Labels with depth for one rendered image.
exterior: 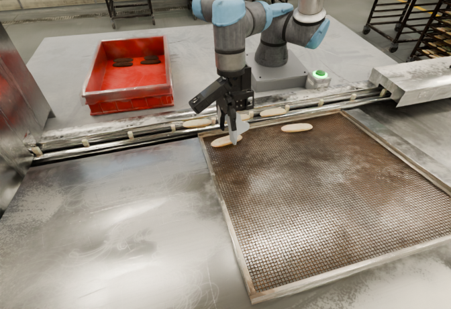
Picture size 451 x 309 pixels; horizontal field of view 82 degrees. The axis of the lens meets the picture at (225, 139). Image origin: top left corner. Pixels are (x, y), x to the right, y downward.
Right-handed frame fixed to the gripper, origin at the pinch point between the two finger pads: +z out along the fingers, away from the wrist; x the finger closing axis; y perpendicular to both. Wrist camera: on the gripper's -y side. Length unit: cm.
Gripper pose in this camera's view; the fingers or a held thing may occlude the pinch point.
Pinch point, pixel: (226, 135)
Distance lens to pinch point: 76.8
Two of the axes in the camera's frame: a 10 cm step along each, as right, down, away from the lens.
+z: 0.5, 8.2, 5.6
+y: 9.1, -2.6, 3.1
